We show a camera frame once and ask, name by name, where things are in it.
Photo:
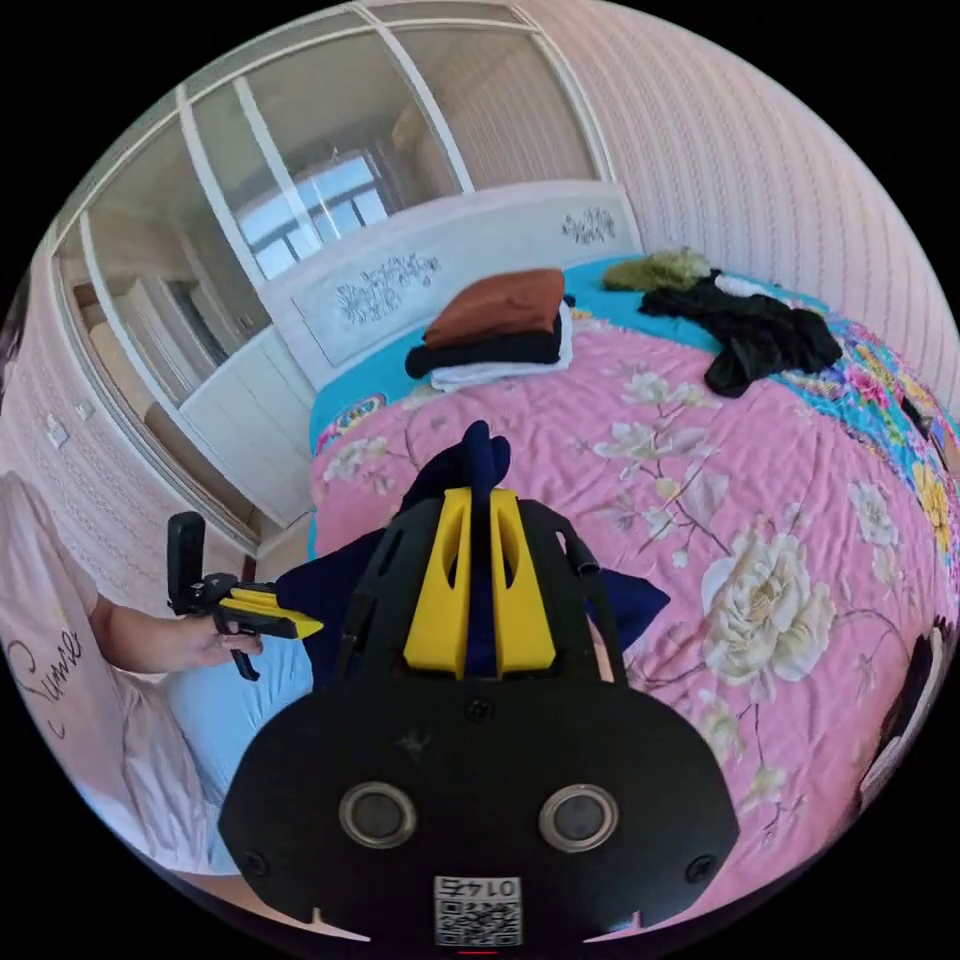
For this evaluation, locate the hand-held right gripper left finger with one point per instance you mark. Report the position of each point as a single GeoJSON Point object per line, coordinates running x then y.
{"type": "Point", "coordinates": [436, 600]}

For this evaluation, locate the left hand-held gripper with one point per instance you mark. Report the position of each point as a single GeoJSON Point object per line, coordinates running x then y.
{"type": "Point", "coordinates": [225, 621]}

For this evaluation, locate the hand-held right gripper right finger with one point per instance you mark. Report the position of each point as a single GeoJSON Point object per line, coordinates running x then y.
{"type": "Point", "coordinates": [526, 607]}

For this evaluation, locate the deep blue short sleeve shirt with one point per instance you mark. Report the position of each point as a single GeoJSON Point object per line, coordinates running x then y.
{"type": "Point", "coordinates": [480, 457]}

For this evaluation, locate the person's left forearm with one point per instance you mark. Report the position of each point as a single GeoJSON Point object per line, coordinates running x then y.
{"type": "Point", "coordinates": [142, 637]}

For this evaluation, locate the person's left hand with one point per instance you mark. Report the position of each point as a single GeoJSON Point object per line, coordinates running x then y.
{"type": "Point", "coordinates": [214, 646]}

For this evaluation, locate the bed with pink floral quilt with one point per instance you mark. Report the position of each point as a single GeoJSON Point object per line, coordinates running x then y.
{"type": "Point", "coordinates": [600, 465]}

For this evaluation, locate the person's body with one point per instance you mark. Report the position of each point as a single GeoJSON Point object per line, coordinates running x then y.
{"type": "Point", "coordinates": [82, 720]}

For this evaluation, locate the pile of folded clothes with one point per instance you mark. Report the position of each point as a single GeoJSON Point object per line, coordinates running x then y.
{"type": "Point", "coordinates": [499, 322]}

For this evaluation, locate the pile of black and green clothes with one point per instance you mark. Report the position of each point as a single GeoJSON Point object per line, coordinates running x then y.
{"type": "Point", "coordinates": [750, 330]}

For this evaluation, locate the white framed window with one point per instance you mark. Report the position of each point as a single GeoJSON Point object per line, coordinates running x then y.
{"type": "Point", "coordinates": [337, 127]}

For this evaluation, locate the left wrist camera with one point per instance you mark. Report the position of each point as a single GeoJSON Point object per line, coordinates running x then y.
{"type": "Point", "coordinates": [186, 555]}

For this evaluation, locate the white wall switch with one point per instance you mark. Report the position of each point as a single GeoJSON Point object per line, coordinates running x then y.
{"type": "Point", "coordinates": [85, 410]}
{"type": "Point", "coordinates": [57, 433]}

